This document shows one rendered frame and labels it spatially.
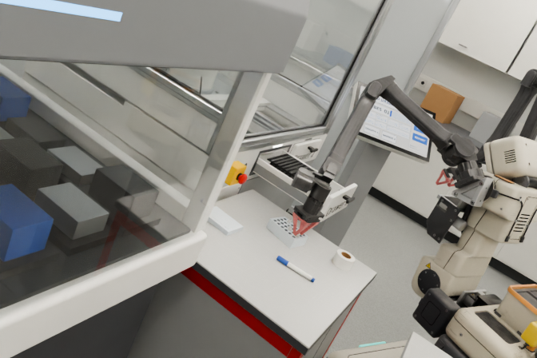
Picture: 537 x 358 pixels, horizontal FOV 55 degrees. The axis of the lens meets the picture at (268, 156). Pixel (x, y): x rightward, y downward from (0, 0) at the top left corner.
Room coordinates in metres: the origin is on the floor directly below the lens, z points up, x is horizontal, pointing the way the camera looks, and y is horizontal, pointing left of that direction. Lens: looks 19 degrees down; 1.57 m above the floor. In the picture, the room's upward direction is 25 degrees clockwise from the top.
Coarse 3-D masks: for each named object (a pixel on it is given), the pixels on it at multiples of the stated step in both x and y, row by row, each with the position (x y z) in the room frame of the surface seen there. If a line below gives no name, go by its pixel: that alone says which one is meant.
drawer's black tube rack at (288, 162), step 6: (276, 156) 2.01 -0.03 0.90; (282, 156) 2.04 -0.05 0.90; (288, 156) 2.08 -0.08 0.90; (276, 162) 1.94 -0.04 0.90; (282, 162) 1.97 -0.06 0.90; (288, 162) 2.00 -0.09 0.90; (294, 162) 2.04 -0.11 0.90; (300, 162) 2.07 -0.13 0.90; (276, 168) 1.96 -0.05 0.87; (282, 168) 1.91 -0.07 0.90; (288, 168) 1.95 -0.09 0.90; (294, 168) 1.97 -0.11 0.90; (306, 168) 2.03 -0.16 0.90; (288, 174) 1.95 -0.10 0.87; (294, 174) 1.90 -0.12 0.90
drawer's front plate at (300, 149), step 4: (312, 140) 2.37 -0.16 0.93; (316, 140) 2.40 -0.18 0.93; (320, 140) 2.43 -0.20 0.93; (296, 144) 2.20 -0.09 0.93; (300, 144) 2.22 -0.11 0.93; (304, 144) 2.25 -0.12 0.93; (308, 144) 2.30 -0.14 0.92; (312, 144) 2.34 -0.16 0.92; (316, 144) 2.40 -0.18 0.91; (292, 148) 2.18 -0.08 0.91; (296, 148) 2.18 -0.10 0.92; (300, 148) 2.22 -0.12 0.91; (304, 148) 2.27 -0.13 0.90; (292, 152) 2.18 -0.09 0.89; (296, 152) 2.20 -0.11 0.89; (300, 152) 2.25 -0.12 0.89; (304, 152) 2.29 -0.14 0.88; (308, 152) 2.34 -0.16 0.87; (296, 156) 2.22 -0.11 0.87; (308, 156) 2.37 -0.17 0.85; (300, 160) 2.29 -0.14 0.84; (304, 160) 2.34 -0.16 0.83; (308, 160) 2.39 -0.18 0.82
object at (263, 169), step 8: (272, 152) 2.06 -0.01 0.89; (280, 152) 2.13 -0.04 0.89; (264, 160) 2.00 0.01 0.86; (256, 168) 1.90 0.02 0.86; (264, 168) 1.89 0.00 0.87; (272, 168) 1.88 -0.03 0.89; (312, 168) 2.09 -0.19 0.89; (264, 176) 1.89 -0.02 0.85; (272, 176) 1.88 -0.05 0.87; (280, 176) 1.87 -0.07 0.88; (272, 184) 1.87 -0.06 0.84; (280, 184) 1.86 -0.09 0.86; (288, 184) 1.85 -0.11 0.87; (336, 184) 2.03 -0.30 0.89; (288, 192) 1.84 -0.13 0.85; (296, 192) 1.83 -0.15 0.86; (296, 200) 1.83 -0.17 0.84; (304, 200) 1.82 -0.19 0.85
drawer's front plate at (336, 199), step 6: (348, 186) 1.96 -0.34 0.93; (354, 186) 1.99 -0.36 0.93; (336, 192) 1.84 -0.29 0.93; (342, 192) 1.87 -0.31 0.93; (348, 192) 1.94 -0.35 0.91; (330, 198) 1.77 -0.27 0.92; (336, 198) 1.82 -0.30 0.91; (342, 198) 1.90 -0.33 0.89; (324, 204) 1.77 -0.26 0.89; (330, 204) 1.77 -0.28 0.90; (336, 204) 1.86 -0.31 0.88; (342, 204) 1.95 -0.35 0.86; (324, 210) 1.77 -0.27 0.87; (336, 210) 1.91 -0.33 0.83; (324, 216) 1.78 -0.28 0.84; (330, 216) 1.86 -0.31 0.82
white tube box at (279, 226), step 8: (272, 224) 1.65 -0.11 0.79; (280, 224) 1.66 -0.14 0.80; (288, 224) 1.69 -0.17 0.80; (272, 232) 1.64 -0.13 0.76; (280, 232) 1.63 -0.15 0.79; (288, 232) 1.63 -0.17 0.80; (280, 240) 1.62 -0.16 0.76; (288, 240) 1.60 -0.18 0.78; (296, 240) 1.60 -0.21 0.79; (304, 240) 1.65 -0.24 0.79
